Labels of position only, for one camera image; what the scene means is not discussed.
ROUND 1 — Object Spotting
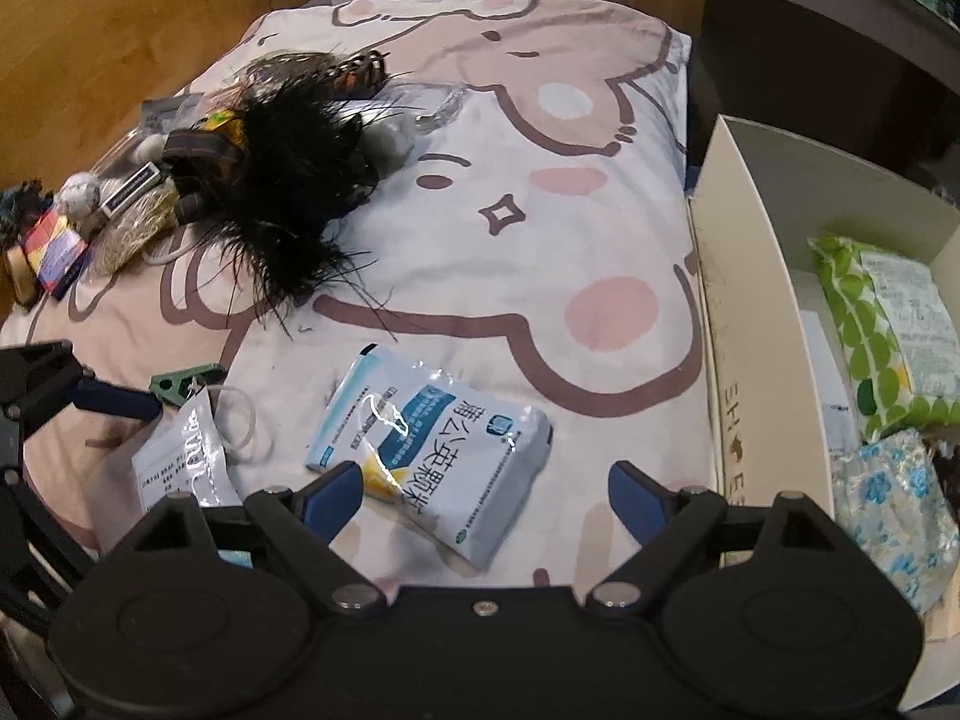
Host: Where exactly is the black feather toy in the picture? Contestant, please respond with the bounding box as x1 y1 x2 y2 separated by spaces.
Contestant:
184 52 406 338

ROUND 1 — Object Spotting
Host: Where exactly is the brown strap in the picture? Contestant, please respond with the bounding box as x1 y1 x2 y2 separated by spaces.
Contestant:
161 127 241 218

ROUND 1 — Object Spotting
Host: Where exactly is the green dotted packet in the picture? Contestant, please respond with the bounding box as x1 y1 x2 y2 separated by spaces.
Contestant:
808 234 960 443

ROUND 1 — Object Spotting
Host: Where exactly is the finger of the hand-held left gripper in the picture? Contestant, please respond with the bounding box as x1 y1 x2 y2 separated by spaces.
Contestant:
0 420 102 642
0 341 164 422

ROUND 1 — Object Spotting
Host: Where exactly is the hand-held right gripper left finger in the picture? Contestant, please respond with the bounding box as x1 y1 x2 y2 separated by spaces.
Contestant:
101 461 387 616

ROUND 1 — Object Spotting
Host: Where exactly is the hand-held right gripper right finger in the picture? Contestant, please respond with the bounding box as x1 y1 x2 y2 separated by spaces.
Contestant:
586 461 871 616

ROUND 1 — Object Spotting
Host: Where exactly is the clear plastic bag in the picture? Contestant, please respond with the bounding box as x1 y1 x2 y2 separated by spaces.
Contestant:
390 82 466 136

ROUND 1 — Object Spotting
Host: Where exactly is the grey pompom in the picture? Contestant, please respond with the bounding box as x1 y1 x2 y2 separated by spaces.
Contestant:
371 120 417 172

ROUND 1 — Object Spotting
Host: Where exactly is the white cardboard box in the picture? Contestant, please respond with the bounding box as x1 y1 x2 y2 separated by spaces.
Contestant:
686 114 960 717

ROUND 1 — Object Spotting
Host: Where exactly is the silver white sachet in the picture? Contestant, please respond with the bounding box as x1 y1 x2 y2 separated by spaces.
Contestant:
131 388 245 511

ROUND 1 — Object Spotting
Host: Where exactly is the clear plastic loop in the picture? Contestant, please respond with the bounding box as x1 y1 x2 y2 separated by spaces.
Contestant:
202 386 263 466

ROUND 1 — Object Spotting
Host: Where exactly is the blue white medicine sachet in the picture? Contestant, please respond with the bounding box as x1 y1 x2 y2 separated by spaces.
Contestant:
304 343 556 572

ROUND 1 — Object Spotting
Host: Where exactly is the beige wooden block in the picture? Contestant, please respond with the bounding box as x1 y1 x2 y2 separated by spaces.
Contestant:
2 249 36 299

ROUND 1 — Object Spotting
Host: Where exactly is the dark blue knitted item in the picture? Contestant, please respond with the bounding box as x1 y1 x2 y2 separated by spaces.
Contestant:
0 180 50 241

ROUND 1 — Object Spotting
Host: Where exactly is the green clip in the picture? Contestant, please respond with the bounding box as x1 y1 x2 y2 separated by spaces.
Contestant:
148 364 227 410

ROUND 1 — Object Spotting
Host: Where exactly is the blue floral pouch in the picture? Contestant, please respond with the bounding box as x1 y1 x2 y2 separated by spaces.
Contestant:
832 427 957 616

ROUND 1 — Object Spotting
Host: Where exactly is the red yellow small box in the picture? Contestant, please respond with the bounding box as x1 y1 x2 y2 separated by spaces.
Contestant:
21 206 70 271

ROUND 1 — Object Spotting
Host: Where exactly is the brown hair claw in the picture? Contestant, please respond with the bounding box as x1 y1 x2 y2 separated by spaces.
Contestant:
330 49 391 95

